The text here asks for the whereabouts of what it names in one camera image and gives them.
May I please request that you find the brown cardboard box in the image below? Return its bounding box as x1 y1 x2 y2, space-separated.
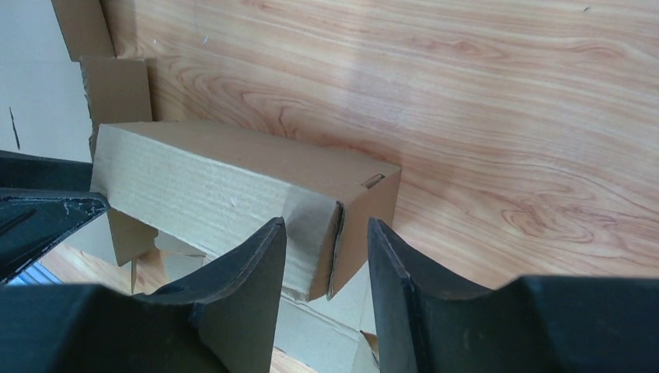
53 1 402 372

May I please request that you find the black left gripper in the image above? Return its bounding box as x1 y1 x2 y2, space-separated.
1 151 110 284

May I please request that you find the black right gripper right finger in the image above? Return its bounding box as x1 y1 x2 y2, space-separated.
368 218 658 372

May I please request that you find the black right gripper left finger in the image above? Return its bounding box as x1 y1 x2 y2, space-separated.
1 218 287 372

